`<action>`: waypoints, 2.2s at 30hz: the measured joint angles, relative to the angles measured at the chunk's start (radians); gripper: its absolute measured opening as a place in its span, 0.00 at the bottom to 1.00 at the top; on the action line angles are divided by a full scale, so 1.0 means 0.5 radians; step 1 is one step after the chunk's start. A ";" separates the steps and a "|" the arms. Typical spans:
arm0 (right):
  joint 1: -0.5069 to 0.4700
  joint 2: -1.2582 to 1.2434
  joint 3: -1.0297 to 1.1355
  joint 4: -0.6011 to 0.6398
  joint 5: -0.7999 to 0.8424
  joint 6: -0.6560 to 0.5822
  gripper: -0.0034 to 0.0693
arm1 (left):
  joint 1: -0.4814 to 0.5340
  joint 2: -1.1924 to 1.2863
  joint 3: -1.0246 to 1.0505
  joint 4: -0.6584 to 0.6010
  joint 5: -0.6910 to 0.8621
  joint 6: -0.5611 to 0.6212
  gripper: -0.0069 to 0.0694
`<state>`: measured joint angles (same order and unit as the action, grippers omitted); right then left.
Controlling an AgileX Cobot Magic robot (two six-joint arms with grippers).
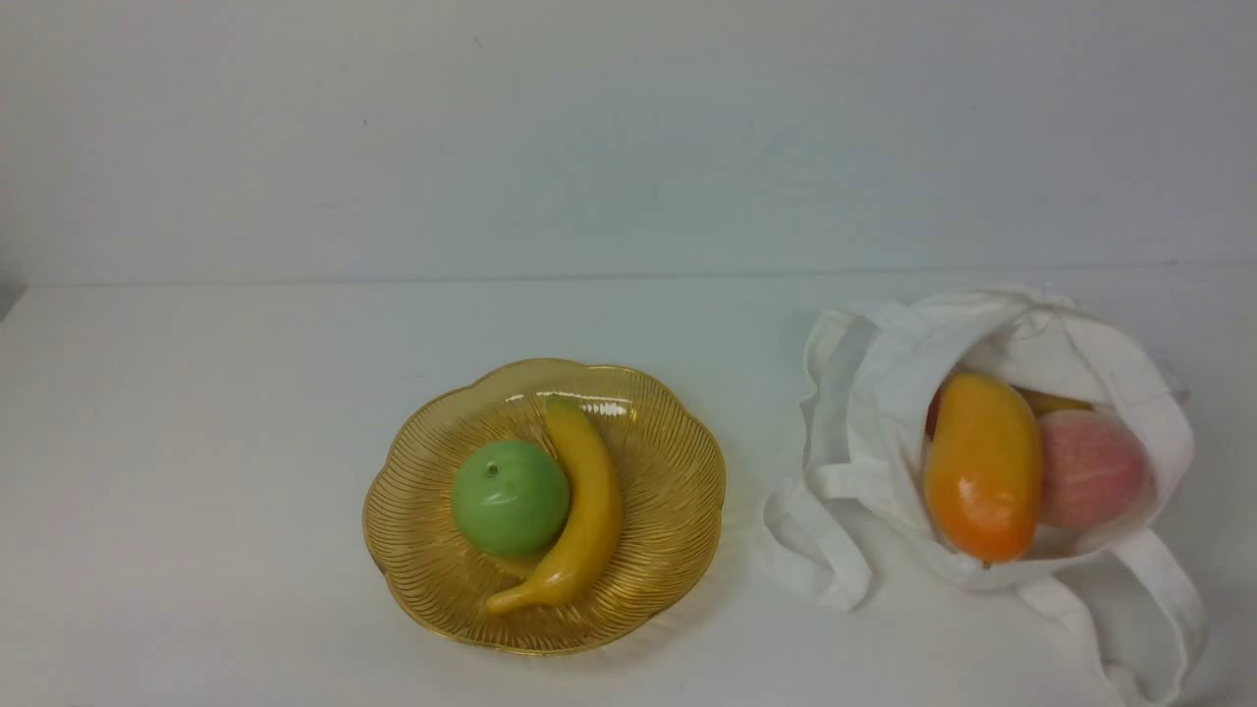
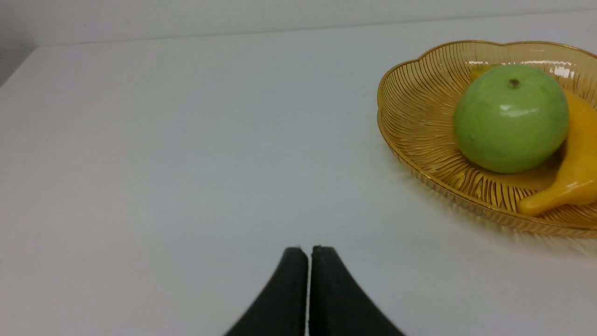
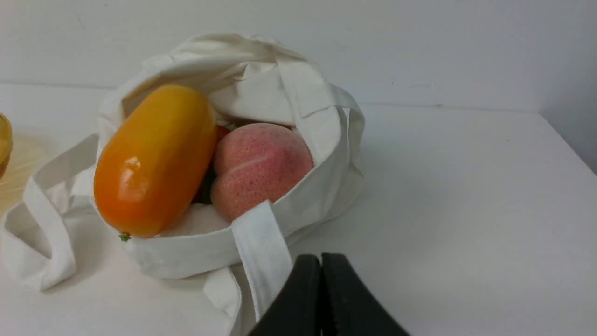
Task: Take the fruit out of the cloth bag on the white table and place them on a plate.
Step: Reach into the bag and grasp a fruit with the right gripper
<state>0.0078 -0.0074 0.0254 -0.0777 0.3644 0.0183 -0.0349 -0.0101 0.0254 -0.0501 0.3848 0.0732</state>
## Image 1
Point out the orange yellow mango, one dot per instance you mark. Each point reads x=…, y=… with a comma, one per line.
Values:
x=983, y=473

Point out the amber glass fruit plate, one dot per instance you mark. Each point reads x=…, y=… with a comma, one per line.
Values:
x=672, y=480

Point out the white cloth bag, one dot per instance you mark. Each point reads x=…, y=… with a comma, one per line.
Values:
x=875, y=365

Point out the yellow fruit in bag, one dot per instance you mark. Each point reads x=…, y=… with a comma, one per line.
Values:
x=1042, y=403

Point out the yellow banana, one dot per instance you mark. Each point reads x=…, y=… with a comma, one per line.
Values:
x=587, y=544

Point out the green apple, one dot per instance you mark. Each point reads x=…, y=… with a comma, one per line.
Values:
x=510, y=499

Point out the pink red apple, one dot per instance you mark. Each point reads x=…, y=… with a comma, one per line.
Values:
x=1095, y=470

